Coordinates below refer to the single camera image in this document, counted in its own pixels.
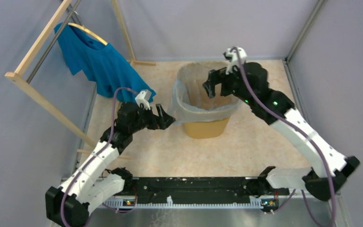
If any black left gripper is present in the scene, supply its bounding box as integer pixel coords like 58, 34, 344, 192
130, 104, 175, 133

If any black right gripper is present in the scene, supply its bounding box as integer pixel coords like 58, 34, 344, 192
202, 62, 254, 107

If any light blue trash bag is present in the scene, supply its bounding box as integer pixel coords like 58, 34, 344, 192
167, 62, 242, 126

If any yellow mesh trash bin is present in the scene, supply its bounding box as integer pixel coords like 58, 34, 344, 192
175, 62, 242, 140

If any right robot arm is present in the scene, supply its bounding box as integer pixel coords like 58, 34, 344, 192
203, 62, 360, 201

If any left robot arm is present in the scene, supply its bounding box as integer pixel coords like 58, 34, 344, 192
45, 102, 175, 227

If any blue t-shirt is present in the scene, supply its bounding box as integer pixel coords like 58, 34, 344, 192
57, 25, 156, 102

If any wooden clothes hanger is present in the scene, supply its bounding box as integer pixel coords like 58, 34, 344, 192
68, 22, 108, 45

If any wooden clothes rack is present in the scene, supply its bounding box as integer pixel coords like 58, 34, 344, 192
5, 0, 156, 160

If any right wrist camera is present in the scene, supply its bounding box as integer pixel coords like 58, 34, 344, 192
223, 46, 247, 75

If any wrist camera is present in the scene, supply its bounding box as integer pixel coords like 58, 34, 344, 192
223, 46, 247, 75
135, 89, 152, 110

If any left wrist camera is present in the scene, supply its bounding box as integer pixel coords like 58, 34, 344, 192
135, 89, 152, 110

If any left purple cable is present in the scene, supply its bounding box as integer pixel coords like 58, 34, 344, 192
59, 87, 138, 227

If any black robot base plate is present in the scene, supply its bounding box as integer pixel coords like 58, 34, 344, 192
120, 177, 290, 204

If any aluminium frame rail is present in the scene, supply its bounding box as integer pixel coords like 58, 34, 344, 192
84, 177, 342, 210

